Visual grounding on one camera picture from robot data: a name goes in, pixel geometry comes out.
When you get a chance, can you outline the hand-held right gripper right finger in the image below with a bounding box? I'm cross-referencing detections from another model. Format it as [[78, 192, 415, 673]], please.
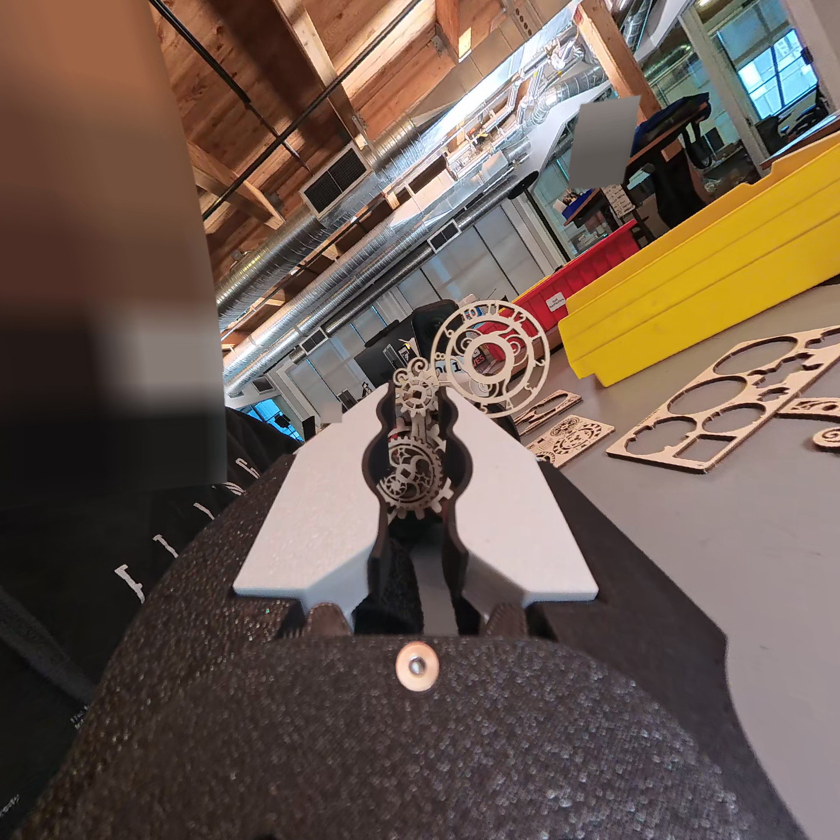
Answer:
[[441, 394, 599, 621]]

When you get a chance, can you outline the wooden gear and dial assembly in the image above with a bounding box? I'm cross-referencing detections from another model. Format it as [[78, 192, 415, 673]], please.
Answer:
[[377, 298, 551, 522]]

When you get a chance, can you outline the grey desk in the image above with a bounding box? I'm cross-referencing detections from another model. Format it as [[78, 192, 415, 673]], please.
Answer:
[[512, 276, 840, 840]]

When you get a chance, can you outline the wooden puzzle sheet with cutouts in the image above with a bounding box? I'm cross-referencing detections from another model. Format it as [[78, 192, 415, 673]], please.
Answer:
[[512, 389, 584, 437]]

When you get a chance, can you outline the red plastic bin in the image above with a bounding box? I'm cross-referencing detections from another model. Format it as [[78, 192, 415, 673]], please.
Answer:
[[512, 220, 647, 352]]

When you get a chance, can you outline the silver air duct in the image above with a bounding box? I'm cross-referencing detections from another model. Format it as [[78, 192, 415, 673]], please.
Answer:
[[217, 118, 421, 329], [223, 190, 513, 395]]

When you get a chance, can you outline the slotted yellow plastic bin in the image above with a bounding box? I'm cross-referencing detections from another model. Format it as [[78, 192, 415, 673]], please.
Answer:
[[558, 131, 840, 388]]

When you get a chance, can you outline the person's black hoodie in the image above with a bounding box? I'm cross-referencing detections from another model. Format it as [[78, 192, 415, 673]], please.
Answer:
[[0, 407, 303, 821]]

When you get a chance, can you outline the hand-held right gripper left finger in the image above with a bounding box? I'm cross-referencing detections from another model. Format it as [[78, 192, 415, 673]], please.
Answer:
[[233, 382, 398, 621]]

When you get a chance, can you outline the black screen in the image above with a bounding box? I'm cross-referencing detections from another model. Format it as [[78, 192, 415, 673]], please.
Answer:
[[354, 328, 421, 395]]

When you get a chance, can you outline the ceiling vent grille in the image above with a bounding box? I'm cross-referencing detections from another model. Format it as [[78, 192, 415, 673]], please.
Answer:
[[298, 141, 375, 221]]

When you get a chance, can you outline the ornate wooden leaf piece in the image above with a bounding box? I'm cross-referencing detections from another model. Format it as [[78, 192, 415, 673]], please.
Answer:
[[774, 394, 840, 454]]

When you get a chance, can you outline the wooden puzzle frame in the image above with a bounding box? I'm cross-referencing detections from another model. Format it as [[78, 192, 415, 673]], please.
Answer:
[[605, 327, 840, 475]]

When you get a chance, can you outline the wooden puzzle sheet with gears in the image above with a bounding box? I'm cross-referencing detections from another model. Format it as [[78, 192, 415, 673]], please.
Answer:
[[525, 416, 616, 469]]

